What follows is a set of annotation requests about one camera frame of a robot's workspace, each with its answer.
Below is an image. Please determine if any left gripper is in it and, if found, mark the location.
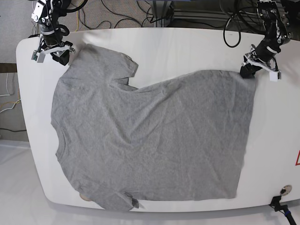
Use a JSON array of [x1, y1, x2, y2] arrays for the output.
[[240, 52, 279, 79]]

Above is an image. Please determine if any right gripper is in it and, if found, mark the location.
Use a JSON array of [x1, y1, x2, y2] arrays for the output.
[[37, 39, 75, 66]]

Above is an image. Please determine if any grey t-shirt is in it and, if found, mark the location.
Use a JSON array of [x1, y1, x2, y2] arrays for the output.
[[51, 44, 255, 211]]

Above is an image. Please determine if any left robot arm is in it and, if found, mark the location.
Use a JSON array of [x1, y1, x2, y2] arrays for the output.
[[240, 0, 290, 81]]

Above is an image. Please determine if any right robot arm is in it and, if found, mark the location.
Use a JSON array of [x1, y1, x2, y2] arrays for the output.
[[31, 0, 75, 66]]

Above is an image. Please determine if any red warning triangle sticker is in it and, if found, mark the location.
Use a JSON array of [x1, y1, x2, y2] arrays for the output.
[[295, 151, 300, 166]]

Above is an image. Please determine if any silver table grommet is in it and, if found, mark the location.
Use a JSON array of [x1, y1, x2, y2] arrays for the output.
[[280, 185, 292, 196]]

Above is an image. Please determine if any beige table grommet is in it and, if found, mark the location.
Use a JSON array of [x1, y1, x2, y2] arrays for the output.
[[79, 193, 91, 202]]

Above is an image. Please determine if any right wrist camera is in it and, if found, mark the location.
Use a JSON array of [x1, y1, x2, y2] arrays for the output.
[[31, 50, 45, 63]]

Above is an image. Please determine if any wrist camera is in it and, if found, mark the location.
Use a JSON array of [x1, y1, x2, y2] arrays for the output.
[[269, 71, 281, 82], [31, 50, 45, 63]]

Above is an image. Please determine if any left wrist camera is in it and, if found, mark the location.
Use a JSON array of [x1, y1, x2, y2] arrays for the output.
[[269, 71, 281, 82]]

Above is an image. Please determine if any yellow floor cable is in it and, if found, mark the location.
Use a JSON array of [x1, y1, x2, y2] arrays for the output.
[[75, 0, 84, 32]]

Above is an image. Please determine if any aluminium frame stand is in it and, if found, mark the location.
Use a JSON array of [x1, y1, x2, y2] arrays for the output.
[[149, 0, 173, 28]]

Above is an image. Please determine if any black clamp with cable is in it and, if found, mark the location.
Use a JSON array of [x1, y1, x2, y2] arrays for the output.
[[269, 196, 296, 225]]

